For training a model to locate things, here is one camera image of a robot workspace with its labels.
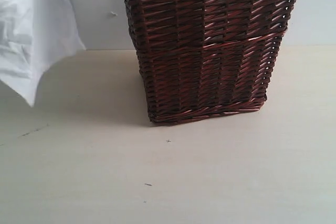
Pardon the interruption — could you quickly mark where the white t-shirt red lettering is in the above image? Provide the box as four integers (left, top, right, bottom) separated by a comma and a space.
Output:
1, 0, 85, 106

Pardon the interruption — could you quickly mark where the brown wicker basket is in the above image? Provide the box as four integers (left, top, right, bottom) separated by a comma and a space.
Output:
124, 0, 296, 124

